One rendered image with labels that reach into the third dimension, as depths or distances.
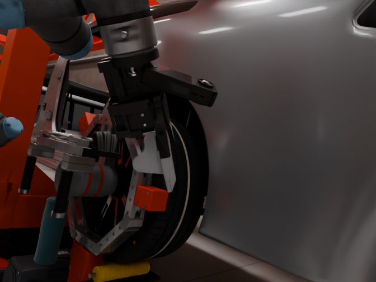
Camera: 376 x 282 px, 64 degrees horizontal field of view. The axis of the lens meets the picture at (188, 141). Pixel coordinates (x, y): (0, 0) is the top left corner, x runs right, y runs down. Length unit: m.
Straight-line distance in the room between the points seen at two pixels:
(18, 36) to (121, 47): 1.23
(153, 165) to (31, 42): 1.27
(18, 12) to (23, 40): 1.19
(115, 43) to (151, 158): 0.16
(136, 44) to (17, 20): 0.15
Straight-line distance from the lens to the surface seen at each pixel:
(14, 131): 1.29
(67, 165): 1.01
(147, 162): 0.44
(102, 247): 1.22
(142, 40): 0.42
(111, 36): 0.42
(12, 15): 0.44
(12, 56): 1.60
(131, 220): 1.08
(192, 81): 0.45
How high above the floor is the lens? 1.02
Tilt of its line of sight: 3 degrees up
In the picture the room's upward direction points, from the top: 11 degrees clockwise
